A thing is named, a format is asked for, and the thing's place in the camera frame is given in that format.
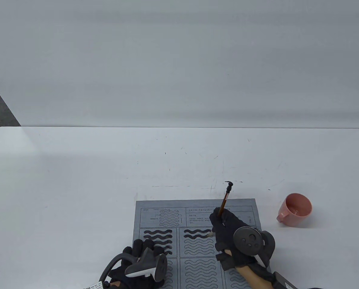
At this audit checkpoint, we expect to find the person's left hand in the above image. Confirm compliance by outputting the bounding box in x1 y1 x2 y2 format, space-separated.
109 239 168 289

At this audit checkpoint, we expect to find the person's right hand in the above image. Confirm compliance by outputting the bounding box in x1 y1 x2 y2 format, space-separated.
210 209 259 271

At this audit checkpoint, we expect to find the brown black Chinese brush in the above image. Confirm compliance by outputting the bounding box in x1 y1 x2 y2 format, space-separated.
208 181 234 238

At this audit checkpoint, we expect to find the grey water writing practice cloth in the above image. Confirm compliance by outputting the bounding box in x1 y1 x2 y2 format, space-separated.
135 198 274 289

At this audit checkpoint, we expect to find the person's right forearm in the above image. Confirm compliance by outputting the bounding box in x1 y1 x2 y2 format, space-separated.
237 265 277 289

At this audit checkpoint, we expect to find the grey white left wrist controller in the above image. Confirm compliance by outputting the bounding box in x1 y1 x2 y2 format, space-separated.
99 247 168 284

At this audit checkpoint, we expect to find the black right wrist controller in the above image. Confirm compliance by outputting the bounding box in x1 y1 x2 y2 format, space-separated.
233 226 276 267

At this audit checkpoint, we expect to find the pink cup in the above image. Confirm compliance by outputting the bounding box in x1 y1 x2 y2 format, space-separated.
276 193 313 228

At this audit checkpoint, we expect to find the white backdrop board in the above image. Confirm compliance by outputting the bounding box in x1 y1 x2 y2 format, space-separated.
0 0 359 129

